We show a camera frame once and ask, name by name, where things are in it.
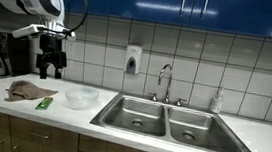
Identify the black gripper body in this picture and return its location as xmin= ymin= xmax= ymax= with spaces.
xmin=34 ymin=33 xmax=70 ymax=72

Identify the brown waffle towel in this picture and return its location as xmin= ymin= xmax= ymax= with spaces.
xmin=3 ymin=78 xmax=60 ymax=108

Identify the translucent white bowl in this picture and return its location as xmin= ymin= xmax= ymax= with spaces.
xmin=62 ymin=84 xmax=102 ymax=114

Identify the green snack packet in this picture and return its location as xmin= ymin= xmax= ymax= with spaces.
xmin=34 ymin=95 xmax=55 ymax=112

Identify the black coffee maker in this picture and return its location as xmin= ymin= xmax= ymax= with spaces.
xmin=0 ymin=31 xmax=34 ymax=82

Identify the wide wooden drawer front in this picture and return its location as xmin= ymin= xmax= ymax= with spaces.
xmin=6 ymin=115 xmax=82 ymax=152

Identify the chrome gooseneck faucet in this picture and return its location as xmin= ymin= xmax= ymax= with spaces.
xmin=154 ymin=62 xmax=176 ymax=106

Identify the stainless steel double sink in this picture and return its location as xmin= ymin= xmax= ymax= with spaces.
xmin=87 ymin=88 xmax=271 ymax=152

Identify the clear pump bottle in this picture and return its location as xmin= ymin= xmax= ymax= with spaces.
xmin=208 ymin=85 xmax=226 ymax=115

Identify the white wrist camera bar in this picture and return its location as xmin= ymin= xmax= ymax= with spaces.
xmin=11 ymin=20 xmax=78 ymax=45

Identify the metal drawer handle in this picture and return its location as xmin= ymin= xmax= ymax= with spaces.
xmin=29 ymin=131 xmax=51 ymax=141

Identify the white wall soap dispenser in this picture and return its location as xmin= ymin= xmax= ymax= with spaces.
xmin=123 ymin=44 xmax=144 ymax=76

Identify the chrome faucet handle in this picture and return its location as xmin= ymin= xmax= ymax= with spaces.
xmin=173 ymin=97 xmax=188 ymax=108
xmin=147 ymin=91 xmax=159 ymax=103

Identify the silver cabinet door handle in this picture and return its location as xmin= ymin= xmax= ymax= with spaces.
xmin=179 ymin=0 xmax=187 ymax=17
xmin=200 ymin=0 xmax=211 ymax=21

